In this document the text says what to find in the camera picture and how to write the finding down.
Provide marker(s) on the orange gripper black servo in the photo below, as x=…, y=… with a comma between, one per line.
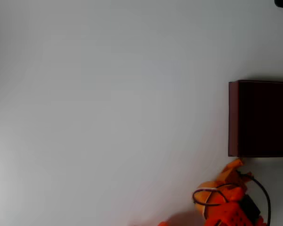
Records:
x=233, y=173

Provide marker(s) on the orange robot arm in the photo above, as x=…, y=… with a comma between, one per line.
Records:
x=228, y=215

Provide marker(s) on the dark red box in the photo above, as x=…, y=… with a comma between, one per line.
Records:
x=261, y=120

